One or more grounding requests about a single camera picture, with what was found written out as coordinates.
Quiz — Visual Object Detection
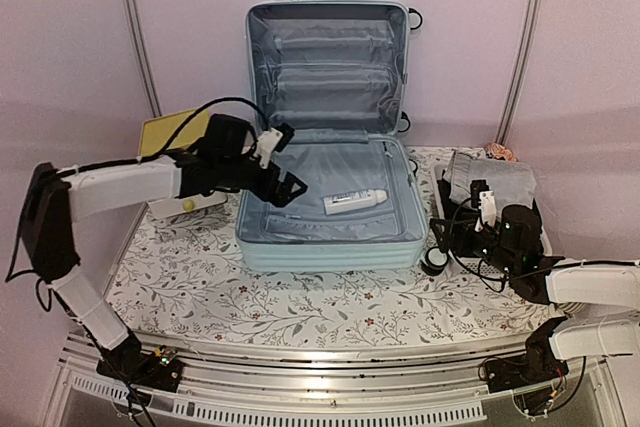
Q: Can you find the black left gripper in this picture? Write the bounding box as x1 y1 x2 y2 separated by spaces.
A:
219 156 309 208

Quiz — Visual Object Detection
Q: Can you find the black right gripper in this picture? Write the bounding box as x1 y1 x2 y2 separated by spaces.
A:
431 213 520 278

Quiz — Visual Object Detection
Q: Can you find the white squeeze tube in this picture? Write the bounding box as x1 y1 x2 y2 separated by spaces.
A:
323 189 388 215

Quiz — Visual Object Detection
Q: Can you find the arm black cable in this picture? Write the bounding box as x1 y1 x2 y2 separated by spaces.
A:
134 96 271 166
449 246 521 294

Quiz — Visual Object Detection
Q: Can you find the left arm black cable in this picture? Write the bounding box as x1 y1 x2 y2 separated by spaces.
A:
134 96 271 166

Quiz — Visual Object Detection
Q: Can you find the floral white tablecloth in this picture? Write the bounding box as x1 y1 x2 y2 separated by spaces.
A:
107 196 556 350

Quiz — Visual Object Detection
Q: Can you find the yellow white drawer organizer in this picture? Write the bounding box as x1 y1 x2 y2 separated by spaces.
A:
139 109 227 220

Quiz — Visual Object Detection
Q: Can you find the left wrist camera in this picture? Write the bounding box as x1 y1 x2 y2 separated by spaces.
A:
253 123 295 169

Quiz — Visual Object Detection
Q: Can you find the grey garment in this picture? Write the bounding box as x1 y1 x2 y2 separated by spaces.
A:
443 151 537 212

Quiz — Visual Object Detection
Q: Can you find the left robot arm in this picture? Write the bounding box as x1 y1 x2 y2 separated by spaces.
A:
15 114 307 384

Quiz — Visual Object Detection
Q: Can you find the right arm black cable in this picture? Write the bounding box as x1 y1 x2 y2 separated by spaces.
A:
449 246 521 294

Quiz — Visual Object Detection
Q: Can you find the patterned small bowl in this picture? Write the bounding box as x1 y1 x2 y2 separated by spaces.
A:
485 142 517 162

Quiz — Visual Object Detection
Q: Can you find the white plastic mesh basket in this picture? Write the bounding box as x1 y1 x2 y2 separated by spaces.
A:
421 153 563 280

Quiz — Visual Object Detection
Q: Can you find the aluminium front rail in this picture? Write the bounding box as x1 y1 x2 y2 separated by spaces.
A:
54 329 616 423

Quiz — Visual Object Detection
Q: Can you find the wall aluminium post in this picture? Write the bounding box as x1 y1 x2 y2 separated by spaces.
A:
495 0 542 145
122 0 162 118

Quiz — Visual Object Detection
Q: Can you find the dark navy garment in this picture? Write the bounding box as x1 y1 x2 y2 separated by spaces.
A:
430 180 544 266

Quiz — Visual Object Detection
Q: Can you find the light blue hard-shell suitcase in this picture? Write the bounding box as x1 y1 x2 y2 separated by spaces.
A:
235 0 428 273

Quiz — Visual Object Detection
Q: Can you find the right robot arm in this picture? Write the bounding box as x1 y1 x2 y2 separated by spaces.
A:
422 205 639 392

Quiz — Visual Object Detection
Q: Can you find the left wall aluminium post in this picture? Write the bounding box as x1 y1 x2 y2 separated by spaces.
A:
122 0 162 118

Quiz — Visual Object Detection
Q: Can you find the right wall aluminium post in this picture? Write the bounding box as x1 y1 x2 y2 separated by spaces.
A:
495 0 542 145

